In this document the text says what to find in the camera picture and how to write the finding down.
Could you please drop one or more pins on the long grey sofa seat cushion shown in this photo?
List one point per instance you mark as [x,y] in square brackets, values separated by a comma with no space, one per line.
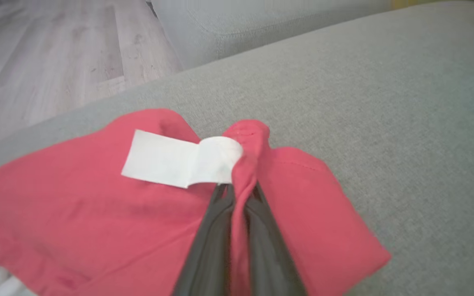
[241,24]

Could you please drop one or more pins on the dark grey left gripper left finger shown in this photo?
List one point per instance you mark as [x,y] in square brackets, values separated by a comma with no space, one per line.
[210,255]

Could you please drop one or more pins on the red and white basketball jersey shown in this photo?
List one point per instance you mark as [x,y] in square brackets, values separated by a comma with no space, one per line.
[97,226]

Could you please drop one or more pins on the yellow sofa backrest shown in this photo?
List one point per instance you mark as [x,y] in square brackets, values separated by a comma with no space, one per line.
[410,3]

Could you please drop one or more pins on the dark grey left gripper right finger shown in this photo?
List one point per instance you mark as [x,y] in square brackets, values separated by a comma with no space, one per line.
[270,263]

